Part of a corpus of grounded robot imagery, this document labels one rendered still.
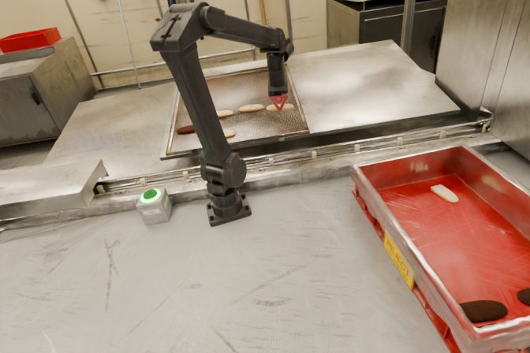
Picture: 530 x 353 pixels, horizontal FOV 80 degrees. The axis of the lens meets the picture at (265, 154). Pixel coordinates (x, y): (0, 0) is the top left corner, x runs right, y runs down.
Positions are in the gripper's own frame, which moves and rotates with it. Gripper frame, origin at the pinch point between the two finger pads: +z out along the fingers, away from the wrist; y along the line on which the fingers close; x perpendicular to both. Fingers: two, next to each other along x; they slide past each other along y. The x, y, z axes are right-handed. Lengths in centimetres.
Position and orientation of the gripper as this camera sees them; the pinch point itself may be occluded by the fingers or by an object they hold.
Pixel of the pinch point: (279, 105)
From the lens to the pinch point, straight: 117.2
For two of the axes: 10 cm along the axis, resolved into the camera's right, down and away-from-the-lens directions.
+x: -9.9, 0.5, 1.1
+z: 1.1, 7.4, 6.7
